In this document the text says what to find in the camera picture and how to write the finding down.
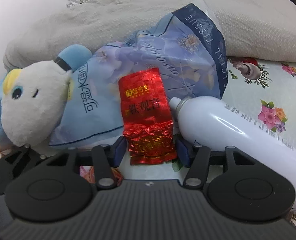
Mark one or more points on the small red snack packet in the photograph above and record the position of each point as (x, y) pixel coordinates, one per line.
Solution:
(87, 175)

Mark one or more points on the white cloth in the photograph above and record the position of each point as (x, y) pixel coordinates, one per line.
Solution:
(76, 1)

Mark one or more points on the blue facial tissue pack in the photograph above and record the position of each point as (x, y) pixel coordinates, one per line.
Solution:
(163, 55)

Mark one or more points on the red foil tea packet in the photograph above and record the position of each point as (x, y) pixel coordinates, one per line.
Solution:
(143, 105)

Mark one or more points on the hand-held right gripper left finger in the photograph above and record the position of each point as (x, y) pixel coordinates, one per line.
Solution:
(120, 153)

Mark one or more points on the white and blue plush toy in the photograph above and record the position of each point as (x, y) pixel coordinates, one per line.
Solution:
(32, 100)

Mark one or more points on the white spray bottle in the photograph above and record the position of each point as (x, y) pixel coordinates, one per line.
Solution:
(225, 125)

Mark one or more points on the grey duvet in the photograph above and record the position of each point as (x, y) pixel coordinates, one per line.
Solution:
(138, 12)

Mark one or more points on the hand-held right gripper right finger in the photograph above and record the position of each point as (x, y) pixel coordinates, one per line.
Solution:
(183, 155)

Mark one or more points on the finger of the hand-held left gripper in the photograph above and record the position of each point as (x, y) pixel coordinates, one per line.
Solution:
(29, 158)

